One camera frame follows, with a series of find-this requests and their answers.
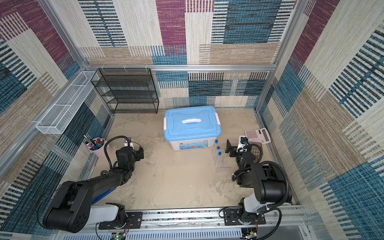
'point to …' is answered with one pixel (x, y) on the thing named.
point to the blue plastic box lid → (184, 122)
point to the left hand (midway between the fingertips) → (131, 145)
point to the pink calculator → (260, 135)
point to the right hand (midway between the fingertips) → (235, 141)
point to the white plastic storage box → (193, 144)
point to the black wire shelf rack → (127, 90)
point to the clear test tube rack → (224, 168)
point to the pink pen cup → (96, 147)
